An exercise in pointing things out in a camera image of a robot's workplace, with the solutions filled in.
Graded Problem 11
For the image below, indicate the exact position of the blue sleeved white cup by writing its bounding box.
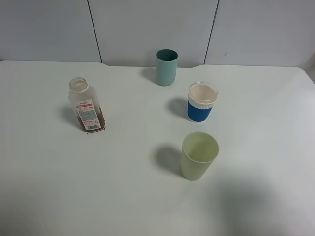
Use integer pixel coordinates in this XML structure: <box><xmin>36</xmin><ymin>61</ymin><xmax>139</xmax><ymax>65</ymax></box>
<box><xmin>187</xmin><ymin>82</ymin><xmax>218</xmax><ymax>123</ymax></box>

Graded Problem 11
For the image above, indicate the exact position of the light green plastic cup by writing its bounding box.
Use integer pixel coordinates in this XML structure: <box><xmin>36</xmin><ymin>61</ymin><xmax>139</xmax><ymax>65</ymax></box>
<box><xmin>181</xmin><ymin>132</ymin><xmax>219</xmax><ymax>181</ymax></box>

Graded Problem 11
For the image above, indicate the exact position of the teal plastic cup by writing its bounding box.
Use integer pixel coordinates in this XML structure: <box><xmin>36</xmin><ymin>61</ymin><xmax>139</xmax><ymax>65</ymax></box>
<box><xmin>156</xmin><ymin>49</ymin><xmax>178</xmax><ymax>86</ymax></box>

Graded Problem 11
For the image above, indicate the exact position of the clear plastic drink bottle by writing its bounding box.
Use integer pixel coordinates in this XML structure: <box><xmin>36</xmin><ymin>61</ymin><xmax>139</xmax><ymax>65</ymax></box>
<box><xmin>68</xmin><ymin>77</ymin><xmax>105</xmax><ymax>133</ymax></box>

